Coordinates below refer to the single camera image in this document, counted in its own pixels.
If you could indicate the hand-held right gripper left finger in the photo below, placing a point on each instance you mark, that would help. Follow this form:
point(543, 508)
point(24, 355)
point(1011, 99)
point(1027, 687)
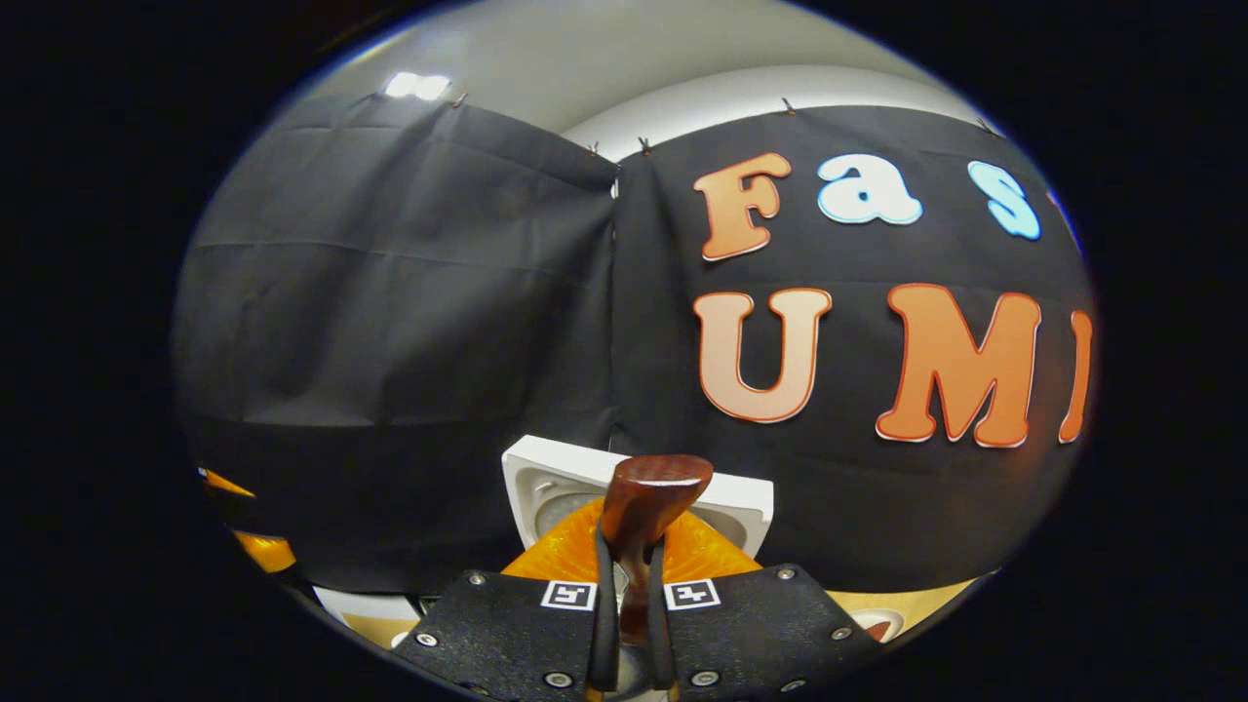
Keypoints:
point(604, 634)

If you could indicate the ceiling light panel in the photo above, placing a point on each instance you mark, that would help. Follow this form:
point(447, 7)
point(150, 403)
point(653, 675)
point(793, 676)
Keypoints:
point(417, 85)

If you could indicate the white rice cooker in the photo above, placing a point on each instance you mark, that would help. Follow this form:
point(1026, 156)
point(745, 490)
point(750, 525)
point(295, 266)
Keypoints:
point(546, 468)

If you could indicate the brown wooden spoon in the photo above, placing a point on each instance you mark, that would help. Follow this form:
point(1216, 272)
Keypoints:
point(648, 497)

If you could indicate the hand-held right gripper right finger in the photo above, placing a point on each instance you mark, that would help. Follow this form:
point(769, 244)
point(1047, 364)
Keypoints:
point(661, 634)

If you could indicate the black backdrop cloth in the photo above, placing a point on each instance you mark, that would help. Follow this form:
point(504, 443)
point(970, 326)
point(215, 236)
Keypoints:
point(390, 341)

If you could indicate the white round plate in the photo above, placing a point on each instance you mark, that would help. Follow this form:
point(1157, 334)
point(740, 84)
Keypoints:
point(863, 619)

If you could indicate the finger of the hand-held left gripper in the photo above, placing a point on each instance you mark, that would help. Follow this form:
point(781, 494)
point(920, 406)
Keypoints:
point(226, 484)
point(265, 553)

